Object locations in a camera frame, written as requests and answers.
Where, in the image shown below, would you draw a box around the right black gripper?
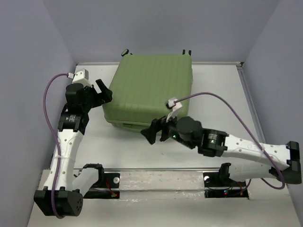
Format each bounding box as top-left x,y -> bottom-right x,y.
141,108 -> 194,149

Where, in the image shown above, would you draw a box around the green hard-shell suitcase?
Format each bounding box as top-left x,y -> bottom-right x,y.
103,49 -> 193,131

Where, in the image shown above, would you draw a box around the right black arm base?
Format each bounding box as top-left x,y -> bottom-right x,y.
204,172 -> 249,199

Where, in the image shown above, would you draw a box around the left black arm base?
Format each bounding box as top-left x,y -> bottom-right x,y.
83,173 -> 120,199

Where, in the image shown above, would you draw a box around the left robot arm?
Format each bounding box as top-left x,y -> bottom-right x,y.
34,79 -> 112,219

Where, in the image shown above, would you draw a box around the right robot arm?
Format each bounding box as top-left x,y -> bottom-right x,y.
141,116 -> 302,185

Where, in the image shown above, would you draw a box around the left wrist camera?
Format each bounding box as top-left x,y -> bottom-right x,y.
67,69 -> 92,87

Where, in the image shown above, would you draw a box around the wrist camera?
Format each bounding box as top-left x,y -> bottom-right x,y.
67,69 -> 92,87
165,97 -> 182,122

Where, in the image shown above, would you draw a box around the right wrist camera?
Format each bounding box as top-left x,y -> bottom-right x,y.
165,97 -> 182,122

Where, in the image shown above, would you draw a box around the aluminium table rail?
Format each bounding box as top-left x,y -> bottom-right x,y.
237,62 -> 266,143

